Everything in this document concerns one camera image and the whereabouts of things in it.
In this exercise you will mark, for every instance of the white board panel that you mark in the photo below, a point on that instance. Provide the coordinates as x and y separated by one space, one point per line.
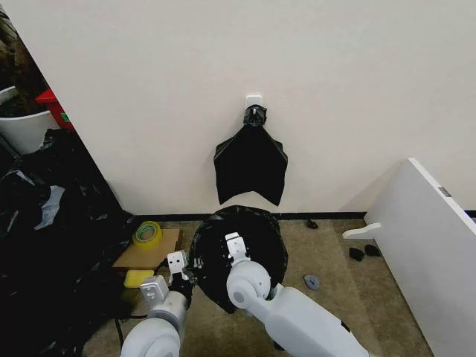
427 253

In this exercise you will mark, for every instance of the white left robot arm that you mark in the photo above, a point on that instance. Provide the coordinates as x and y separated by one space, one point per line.
156 334

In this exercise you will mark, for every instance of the small black scrap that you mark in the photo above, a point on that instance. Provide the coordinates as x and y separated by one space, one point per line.
357 253
311 223
372 250

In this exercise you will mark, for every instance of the white curved bracket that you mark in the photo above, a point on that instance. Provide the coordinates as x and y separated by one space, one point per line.
359 231

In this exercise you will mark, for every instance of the white bucket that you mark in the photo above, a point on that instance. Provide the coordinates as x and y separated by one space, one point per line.
26 130

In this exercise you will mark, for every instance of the dark dried plant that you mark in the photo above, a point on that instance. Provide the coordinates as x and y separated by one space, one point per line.
18 67

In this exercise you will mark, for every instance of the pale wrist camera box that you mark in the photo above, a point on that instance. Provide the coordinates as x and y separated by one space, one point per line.
176 262

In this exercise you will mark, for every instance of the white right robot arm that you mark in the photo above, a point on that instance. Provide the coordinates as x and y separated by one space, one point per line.
290 312

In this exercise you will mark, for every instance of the black garbage bag on hook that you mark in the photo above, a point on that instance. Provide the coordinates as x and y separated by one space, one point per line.
251 167

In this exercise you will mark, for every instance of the brown cardboard sheet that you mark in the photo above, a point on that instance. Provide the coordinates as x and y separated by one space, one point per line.
143 258

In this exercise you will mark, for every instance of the small grey scrap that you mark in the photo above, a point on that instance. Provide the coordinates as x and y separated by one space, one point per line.
311 282

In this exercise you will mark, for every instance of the yellow tape roll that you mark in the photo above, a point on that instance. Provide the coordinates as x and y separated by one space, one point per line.
148 238

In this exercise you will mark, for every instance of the red box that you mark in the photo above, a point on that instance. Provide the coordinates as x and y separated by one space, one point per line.
56 108

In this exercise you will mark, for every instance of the yellow sponge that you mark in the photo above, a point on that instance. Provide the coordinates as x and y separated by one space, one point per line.
138 279

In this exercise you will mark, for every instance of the trash bin with black bag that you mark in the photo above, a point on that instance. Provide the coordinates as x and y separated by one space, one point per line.
208 256

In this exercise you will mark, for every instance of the heap of black plastic bags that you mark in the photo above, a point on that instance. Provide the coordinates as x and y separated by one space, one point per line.
56 241

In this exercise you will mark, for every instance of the white wall hook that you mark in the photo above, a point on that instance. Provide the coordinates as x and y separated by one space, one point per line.
254 99

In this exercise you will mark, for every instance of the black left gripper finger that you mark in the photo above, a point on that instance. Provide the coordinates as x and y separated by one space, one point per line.
197 262
190 275

